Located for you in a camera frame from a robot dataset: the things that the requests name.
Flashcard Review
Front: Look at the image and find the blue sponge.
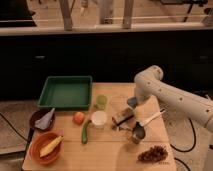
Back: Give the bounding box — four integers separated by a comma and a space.
127, 97, 138, 108

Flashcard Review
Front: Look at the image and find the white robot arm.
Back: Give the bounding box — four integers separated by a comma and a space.
134, 65, 213, 171

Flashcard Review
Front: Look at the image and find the green plastic tray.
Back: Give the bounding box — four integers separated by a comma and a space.
38, 76, 92, 110

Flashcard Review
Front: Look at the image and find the small green cup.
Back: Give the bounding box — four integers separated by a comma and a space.
96, 95, 107, 110

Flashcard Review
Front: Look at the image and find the white cup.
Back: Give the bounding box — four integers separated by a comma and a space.
91, 111, 107, 129

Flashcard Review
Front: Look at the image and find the brown dried pile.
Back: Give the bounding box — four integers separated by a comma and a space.
138, 146, 168, 163

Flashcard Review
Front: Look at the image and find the orange tomato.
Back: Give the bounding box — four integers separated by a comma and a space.
73, 112, 85, 125

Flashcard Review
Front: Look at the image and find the green cucumber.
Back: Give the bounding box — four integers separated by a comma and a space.
81, 120, 91, 144

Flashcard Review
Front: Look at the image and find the grey crumpled cloth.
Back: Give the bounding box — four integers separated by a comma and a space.
35, 108, 55, 130

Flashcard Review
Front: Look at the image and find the dark brown bowl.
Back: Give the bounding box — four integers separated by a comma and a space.
29, 109, 55, 132

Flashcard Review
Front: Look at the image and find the orange bowl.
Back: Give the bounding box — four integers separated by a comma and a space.
29, 132, 63, 165

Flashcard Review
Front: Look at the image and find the yellow corn cob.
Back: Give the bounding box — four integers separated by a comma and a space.
40, 136, 63, 157

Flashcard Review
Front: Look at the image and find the wooden brush with black handle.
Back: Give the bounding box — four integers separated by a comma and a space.
112, 108, 134, 126

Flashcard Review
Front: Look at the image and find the black cable right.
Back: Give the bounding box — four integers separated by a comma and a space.
170, 118, 198, 154

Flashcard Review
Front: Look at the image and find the black cable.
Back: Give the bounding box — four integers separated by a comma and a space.
170, 118, 198, 154
0, 112, 29, 143

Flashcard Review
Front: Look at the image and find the black cable left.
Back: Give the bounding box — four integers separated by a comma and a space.
0, 112, 29, 143

